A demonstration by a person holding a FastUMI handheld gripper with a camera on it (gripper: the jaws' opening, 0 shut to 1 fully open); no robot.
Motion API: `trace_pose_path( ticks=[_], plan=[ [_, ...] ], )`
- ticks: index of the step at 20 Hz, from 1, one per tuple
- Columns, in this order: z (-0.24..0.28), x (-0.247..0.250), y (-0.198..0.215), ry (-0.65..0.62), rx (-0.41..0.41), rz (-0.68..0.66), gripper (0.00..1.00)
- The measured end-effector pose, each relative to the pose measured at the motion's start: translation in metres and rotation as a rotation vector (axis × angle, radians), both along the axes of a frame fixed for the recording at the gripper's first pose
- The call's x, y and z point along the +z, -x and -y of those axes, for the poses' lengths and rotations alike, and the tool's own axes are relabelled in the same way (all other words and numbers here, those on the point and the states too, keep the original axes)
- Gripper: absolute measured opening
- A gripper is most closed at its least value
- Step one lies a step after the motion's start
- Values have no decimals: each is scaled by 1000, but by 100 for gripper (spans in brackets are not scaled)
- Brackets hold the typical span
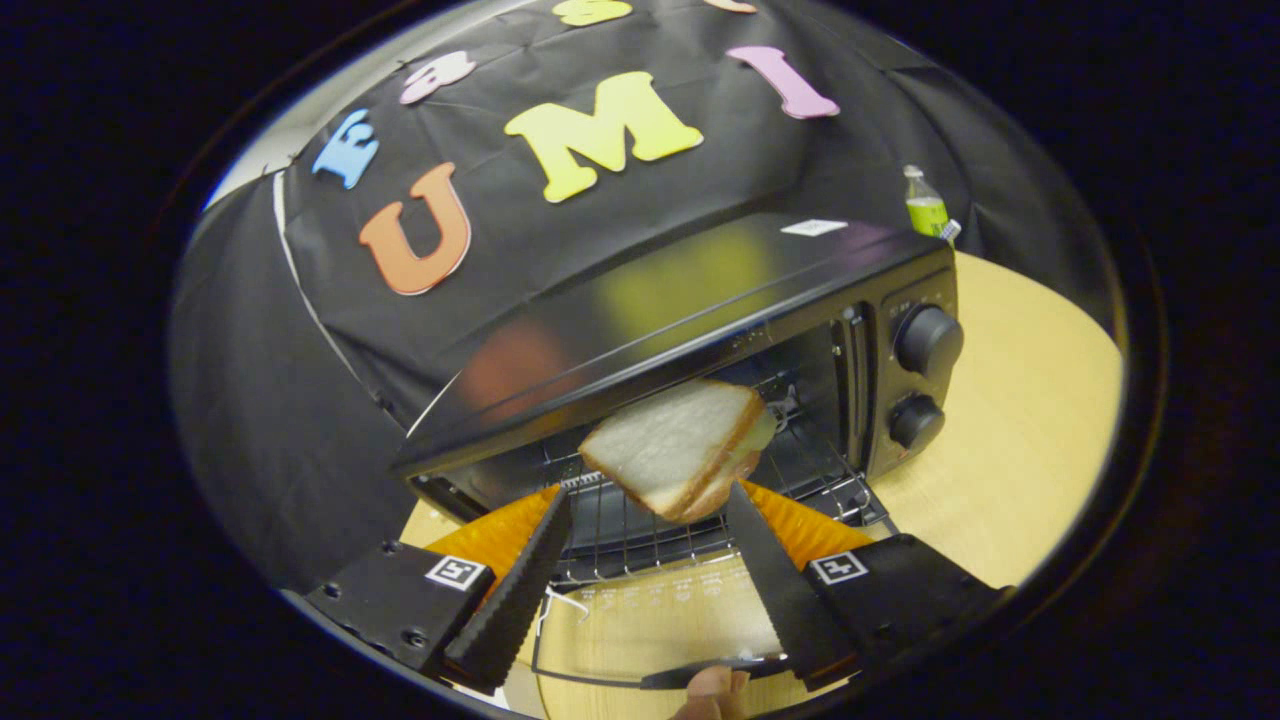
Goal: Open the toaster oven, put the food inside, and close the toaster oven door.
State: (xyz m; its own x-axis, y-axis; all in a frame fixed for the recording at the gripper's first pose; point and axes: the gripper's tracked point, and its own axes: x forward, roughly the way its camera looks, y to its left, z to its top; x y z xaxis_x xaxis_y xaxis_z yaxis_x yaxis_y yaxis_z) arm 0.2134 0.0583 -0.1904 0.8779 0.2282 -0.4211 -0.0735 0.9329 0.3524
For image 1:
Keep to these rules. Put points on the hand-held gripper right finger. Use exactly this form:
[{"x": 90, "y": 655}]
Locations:
[{"x": 775, "y": 590}]

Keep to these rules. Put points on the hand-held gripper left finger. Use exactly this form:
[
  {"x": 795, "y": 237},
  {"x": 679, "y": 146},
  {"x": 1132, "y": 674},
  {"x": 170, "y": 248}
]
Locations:
[{"x": 520, "y": 590}]

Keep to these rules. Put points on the white bread sandwich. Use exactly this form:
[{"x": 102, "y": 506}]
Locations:
[{"x": 670, "y": 440}]

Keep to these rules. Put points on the black toaster oven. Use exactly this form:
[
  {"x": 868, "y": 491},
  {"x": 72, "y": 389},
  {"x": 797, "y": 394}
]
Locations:
[{"x": 700, "y": 290}]

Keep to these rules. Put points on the striped stick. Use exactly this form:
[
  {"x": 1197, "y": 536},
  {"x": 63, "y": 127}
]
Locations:
[{"x": 950, "y": 230}]

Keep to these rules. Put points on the green drink bottle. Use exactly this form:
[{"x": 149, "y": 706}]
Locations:
[{"x": 925, "y": 212}]

